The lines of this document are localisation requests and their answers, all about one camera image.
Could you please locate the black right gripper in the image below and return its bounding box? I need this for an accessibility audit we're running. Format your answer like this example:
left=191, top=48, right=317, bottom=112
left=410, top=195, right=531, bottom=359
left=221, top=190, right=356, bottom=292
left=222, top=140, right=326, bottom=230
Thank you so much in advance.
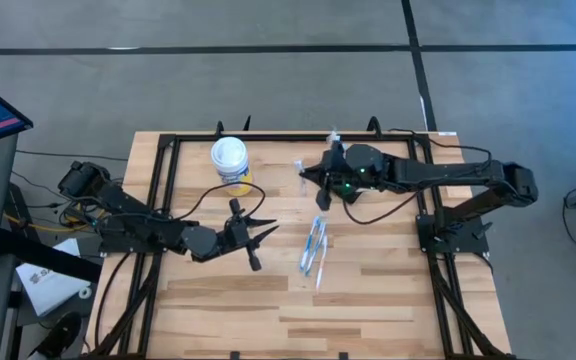
left=300, top=139, right=352, bottom=212

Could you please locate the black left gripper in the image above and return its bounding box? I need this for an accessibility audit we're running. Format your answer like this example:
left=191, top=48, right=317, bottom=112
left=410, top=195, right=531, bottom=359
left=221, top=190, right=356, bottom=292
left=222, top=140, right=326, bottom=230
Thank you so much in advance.
left=215, top=197, right=281, bottom=273

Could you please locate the white-lidded yellow wipes canister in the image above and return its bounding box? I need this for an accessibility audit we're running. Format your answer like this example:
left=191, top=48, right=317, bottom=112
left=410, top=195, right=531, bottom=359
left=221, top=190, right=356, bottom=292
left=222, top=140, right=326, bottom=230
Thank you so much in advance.
left=210, top=136, right=251, bottom=197

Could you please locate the black desk beam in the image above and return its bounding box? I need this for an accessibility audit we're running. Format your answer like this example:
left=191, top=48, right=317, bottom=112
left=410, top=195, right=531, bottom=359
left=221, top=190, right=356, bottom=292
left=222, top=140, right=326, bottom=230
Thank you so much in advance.
left=0, top=229, right=103, bottom=284

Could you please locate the white paper booklet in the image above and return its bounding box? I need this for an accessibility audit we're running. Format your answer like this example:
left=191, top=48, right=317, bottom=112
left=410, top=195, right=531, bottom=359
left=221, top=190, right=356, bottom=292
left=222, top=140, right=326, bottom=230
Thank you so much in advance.
left=15, top=238, right=92, bottom=318

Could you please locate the black aluminium table frame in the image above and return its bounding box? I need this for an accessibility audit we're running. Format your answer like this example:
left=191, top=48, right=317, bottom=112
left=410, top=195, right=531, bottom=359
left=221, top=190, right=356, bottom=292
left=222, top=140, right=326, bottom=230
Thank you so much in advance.
left=85, top=115, right=519, bottom=360

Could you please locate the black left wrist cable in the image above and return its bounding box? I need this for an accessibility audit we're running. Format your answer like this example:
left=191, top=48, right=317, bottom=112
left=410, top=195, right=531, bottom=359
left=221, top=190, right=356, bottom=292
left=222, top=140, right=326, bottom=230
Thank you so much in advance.
left=172, top=180, right=268, bottom=221

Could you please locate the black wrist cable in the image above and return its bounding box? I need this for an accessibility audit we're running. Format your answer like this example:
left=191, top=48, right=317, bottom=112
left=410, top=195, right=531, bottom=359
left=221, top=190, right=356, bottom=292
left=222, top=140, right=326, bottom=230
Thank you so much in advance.
left=341, top=188, right=425, bottom=226
left=172, top=180, right=268, bottom=221

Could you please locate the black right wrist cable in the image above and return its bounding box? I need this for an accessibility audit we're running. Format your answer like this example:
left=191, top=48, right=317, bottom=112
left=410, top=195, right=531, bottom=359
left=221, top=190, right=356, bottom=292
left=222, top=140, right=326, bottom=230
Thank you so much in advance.
left=341, top=188, right=425, bottom=226

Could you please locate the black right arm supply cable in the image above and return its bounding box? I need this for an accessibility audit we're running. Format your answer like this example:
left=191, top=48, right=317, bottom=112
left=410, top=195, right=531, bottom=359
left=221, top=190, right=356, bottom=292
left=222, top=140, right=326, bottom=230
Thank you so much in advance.
left=386, top=127, right=494, bottom=164

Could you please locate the yellow cable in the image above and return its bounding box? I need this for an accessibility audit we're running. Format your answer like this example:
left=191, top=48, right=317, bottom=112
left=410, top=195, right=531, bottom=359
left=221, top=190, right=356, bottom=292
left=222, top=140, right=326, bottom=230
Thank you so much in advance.
left=2, top=199, right=104, bottom=234

